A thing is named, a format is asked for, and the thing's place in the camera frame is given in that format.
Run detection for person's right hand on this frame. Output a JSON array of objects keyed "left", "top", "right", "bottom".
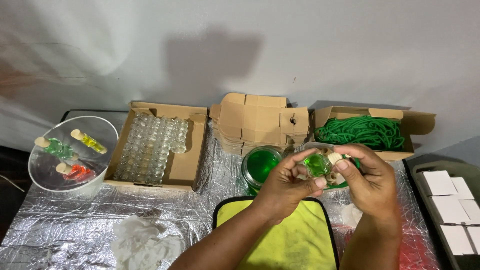
[{"left": 332, "top": 143, "right": 403, "bottom": 226}]

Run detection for person's left hand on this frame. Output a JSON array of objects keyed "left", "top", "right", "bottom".
[{"left": 252, "top": 147, "right": 328, "bottom": 226}]

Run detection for small green liquid glass bottle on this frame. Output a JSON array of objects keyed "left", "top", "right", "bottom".
[{"left": 303, "top": 153, "right": 333, "bottom": 178}]

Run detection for glass jar of green liquid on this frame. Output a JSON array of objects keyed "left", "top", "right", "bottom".
[{"left": 240, "top": 145, "right": 283, "bottom": 194}]

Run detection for small crumpled white tissue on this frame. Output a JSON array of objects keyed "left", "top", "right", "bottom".
[{"left": 340, "top": 203, "right": 364, "bottom": 229}]

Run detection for dark green plastic tray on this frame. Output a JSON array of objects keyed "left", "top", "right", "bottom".
[{"left": 410, "top": 160, "right": 480, "bottom": 270}]

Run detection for yellow cloth with black edge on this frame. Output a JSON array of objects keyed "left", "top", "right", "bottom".
[{"left": 212, "top": 196, "right": 340, "bottom": 270}]

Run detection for clear plastic container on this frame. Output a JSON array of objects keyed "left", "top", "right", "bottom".
[{"left": 299, "top": 141, "right": 361, "bottom": 193}]

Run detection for stack of flat cardboard cartons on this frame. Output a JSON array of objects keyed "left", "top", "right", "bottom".
[{"left": 209, "top": 92, "right": 311, "bottom": 157}]

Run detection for cardboard box with flaps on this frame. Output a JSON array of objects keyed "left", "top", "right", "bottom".
[{"left": 310, "top": 106, "right": 437, "bottom": 162}]

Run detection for rows of white small boxes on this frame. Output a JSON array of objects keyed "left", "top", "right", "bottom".
[{"left": 422, "top": 170, "right": 480, "bottom": 256}]

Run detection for open cardboard box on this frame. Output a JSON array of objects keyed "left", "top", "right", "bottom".
[{"left": 103, "top": 101, "right": 208, "bottom": 192}]

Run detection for rows of empty glass bottles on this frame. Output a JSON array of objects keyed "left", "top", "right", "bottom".
[{"left": 112, "top": 111, "right": 189, "bottom": 185}]

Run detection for large crumpled white tissue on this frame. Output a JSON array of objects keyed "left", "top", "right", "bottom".
[{"left": 110, "top": 214, "right": 186, "bottom": 270}]

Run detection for clear round plastic bowl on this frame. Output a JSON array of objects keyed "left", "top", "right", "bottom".
[{"left": 28, "top": 115, "right": 119, "bottom": 198}]

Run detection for corked yellow liquid bottle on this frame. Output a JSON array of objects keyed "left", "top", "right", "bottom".
[{"left": 70, "top": 129, "right": 108, "bottom": 155}]

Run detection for corked red liquid bottle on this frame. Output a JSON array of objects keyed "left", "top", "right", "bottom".
[{"left": 55, "top": 162, "right": 97, "bottom": 184}]

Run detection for silver foil mat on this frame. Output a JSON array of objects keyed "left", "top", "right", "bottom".
[{"left": 0, "top": 112, "right": 442, "bottom": 270}]

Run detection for corked green liquid bottle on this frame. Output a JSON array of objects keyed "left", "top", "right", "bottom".
[{"left": 34, "top": 136, "right": 80, "bottom": 161}]

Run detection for bundle of green cords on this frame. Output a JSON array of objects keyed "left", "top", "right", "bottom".
[{"left": 314, "top": 115, "right": 406, "bottom": 152}]

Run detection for white cable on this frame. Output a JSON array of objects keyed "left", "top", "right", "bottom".
[{"left": 0, "top": 174, "right": 25, "bottom": 193}]

